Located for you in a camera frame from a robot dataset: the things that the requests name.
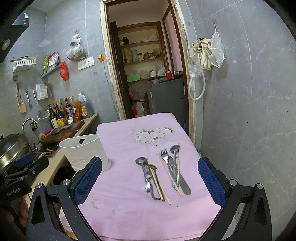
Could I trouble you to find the chrome faucet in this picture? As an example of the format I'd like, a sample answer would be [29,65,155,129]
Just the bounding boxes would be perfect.
[22,118,40,152]

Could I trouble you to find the white wall socket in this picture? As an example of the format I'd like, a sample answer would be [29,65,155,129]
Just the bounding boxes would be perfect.
[77,56,95,70]

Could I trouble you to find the gold spoon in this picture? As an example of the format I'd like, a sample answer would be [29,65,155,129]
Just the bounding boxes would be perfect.
[149,164,165,201]

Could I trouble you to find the hanging bag of dried goods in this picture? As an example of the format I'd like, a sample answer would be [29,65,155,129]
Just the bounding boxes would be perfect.
[66,33,87,61]

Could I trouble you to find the pink floral tablecloth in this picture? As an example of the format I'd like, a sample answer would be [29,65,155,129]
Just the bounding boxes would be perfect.
[79,113,220,240]

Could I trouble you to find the black range hood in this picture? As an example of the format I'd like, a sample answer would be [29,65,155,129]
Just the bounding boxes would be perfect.
[0,12,29,63]

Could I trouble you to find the silver fork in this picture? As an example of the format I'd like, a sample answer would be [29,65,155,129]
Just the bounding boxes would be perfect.
[161,149,179,187]

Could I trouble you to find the cream rubber gloves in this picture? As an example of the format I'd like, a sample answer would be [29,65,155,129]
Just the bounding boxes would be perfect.
[190,38,212,70]

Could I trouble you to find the metal wall shelf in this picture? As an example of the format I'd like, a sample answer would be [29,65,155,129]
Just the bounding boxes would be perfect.
[40,60,61,78]

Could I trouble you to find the wooden chopstick pair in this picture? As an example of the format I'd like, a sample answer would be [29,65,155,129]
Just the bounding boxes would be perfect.
[148,161,171,205]

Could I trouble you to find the wooden cutting board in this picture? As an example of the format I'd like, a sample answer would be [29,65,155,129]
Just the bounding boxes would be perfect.
[41,120,84,145]

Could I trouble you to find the red plastic bag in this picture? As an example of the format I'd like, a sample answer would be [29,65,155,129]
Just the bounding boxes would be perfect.
[60,61,69,81]

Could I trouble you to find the grey cabinet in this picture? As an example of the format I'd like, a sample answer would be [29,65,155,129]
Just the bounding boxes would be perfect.
[147,78,186,126]

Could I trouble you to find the white wall basket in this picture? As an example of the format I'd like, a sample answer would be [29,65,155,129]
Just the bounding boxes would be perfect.
[10,56,39,73]

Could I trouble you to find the white hose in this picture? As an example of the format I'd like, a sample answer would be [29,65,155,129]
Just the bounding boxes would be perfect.
[188,49,206,101]

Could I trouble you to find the white plastic utensil holder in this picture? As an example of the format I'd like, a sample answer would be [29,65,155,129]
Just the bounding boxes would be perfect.
[59,134,111,172]

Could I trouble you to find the wooden chopstick long diagonal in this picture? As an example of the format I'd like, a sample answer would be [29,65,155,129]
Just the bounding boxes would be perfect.
[158,153,182,196]

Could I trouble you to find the white box on wall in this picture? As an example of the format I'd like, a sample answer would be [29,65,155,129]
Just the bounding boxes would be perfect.
[36,84,48,101]

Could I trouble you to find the large silver spoon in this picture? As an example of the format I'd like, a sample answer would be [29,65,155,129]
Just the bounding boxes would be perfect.
[135,157,151,193]

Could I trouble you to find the white mesh bag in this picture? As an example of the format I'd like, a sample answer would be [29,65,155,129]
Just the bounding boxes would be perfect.
[209,23,225,68]

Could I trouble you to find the hanging wooden board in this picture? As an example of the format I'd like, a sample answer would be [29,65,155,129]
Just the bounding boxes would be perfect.
[15,81,27,114]

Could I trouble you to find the silver table knife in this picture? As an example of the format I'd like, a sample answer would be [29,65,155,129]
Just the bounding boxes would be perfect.
[168,157,192,195]

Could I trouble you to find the dark sauce bottle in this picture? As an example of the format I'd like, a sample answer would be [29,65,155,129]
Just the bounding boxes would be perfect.
[49,105,59,128]

